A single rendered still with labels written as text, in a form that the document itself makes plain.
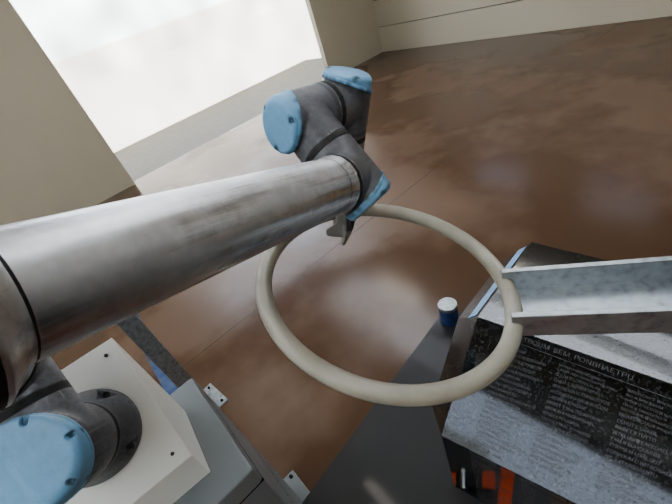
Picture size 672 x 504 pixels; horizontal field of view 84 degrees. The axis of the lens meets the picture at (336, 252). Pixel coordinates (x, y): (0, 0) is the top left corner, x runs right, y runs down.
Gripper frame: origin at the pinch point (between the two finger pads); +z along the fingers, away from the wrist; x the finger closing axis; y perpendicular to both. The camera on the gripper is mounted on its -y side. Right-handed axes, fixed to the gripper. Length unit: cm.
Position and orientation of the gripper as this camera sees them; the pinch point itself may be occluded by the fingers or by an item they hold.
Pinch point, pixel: (342, 232)
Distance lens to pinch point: 90.5
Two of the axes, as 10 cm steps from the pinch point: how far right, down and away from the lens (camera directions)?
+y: -9.4, 1.6, -2.9
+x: 3.3, 6.4, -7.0
